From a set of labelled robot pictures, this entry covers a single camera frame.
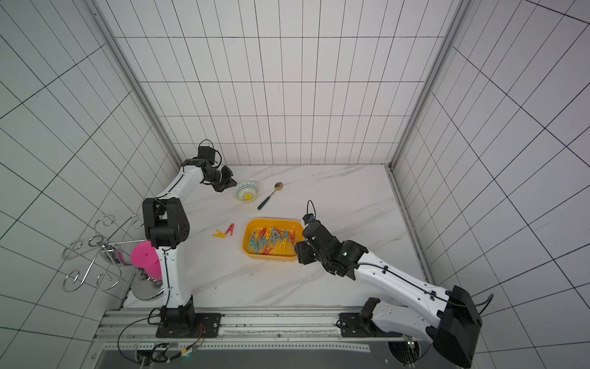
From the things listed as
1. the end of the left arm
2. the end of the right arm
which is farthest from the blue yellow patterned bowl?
the end of the right arm

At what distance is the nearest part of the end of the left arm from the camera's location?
0.77 meters

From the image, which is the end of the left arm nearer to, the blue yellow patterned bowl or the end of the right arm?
the blue yellow patterned bowl
